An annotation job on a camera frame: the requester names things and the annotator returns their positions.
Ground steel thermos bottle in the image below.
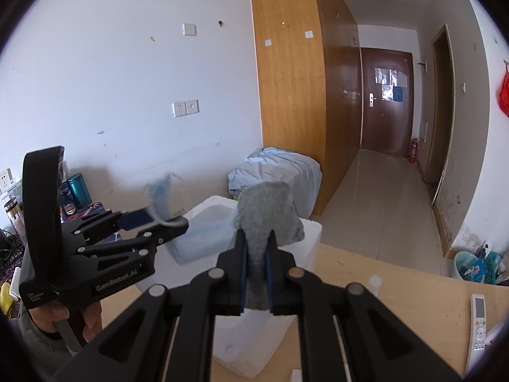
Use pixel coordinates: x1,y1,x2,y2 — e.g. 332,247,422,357
3,196,25,244

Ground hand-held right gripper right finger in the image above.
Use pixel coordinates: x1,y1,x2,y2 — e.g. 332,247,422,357
265,230,464,382

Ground brown entrance door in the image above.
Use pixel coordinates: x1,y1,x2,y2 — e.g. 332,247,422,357
360,47,414,159

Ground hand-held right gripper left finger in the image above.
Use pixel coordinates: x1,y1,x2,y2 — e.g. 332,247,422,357
52,230,248,382

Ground light blue bed sheet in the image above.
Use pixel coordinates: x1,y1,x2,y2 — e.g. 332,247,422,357
228,147,323,217

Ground wooden wardrobe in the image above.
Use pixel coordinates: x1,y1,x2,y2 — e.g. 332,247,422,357
248,0,362,217

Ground person's left hand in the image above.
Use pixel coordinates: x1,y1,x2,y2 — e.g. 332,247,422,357
30,300,104,345

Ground wooden side door frame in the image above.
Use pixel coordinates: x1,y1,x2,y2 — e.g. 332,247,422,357
423,24,456,196

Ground white remote control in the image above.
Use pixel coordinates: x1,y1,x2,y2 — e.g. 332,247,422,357
466,294,488,371

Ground posted paper notices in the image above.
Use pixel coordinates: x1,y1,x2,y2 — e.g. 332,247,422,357
375,68,408,101

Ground red plastic bag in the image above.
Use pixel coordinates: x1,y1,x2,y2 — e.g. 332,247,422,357
499,69,509,118

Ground grey cloth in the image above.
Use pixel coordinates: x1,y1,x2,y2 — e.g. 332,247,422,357
232,182,306,312

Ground teal metal canister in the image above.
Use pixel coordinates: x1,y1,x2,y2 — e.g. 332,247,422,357
67,173,93,210

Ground white pink tube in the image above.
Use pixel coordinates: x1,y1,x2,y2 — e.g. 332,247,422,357
486,322,503,345

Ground blue cloth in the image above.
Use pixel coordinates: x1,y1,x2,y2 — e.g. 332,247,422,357
144,173,188,228

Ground white double wall socket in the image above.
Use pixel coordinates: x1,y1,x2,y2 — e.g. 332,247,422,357
172,99,199,118

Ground white foam box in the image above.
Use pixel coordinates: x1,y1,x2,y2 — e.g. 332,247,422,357
131,195,322,379

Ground light green trash bin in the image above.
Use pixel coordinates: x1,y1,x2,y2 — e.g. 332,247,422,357
454,243,509,286

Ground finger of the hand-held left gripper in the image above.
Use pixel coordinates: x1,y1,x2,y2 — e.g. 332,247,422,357
60,207,156,245
75,216,190,267

